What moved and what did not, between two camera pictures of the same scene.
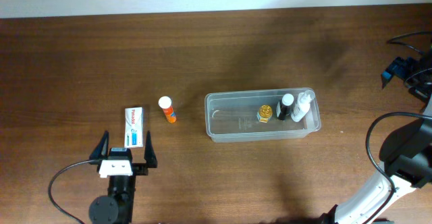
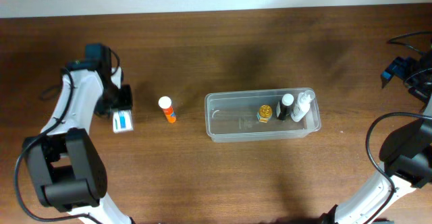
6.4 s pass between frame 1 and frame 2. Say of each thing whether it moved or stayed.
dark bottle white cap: stayed
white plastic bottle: stayed
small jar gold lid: stayed
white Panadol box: moved
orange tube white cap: stayed
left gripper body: moved
